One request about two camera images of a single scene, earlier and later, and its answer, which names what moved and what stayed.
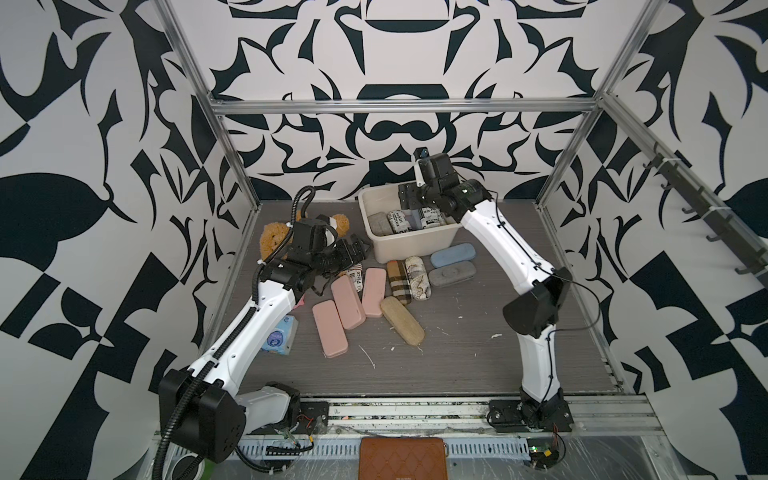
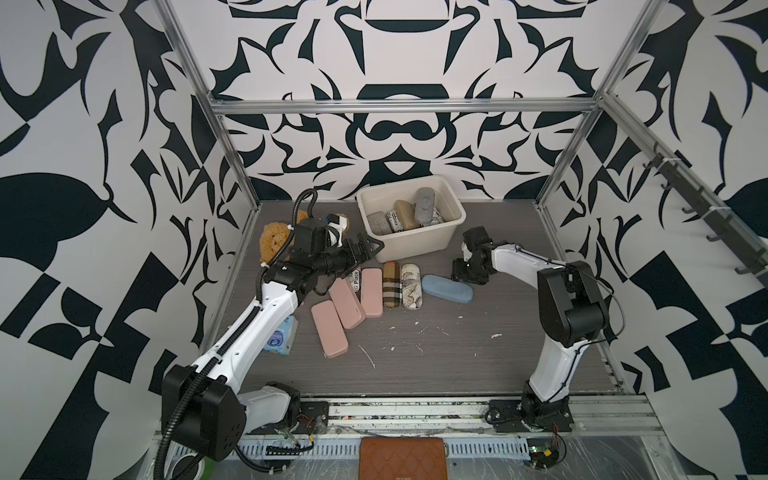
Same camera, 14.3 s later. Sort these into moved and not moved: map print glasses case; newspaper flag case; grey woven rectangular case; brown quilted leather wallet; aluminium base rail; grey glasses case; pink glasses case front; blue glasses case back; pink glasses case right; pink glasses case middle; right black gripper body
Moved: blue glasses case back; grey glasses case; right black gripper body; map print glasses case
Not moved: pink glasses case right; pink glasses case middle; aluminium base rail; newspaper flag case; brown quilted leather wallet; pink glasses case front; grey woven rectangular case
